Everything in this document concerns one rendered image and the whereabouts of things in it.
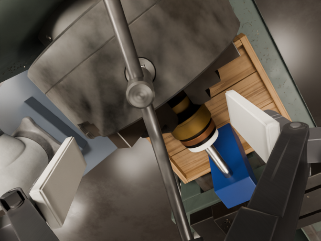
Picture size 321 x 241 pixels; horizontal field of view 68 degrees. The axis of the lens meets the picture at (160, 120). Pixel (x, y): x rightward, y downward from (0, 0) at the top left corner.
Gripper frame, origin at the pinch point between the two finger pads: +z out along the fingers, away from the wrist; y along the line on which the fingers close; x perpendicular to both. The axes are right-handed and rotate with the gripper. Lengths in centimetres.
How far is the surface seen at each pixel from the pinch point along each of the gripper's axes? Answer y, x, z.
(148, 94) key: 0.6, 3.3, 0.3
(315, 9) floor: 94, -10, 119
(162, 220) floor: -31, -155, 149
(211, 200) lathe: 7, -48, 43
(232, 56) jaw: 13.5, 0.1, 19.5
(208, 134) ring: 7.5, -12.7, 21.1
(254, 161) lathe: 24, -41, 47
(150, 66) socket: 1.1, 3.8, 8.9
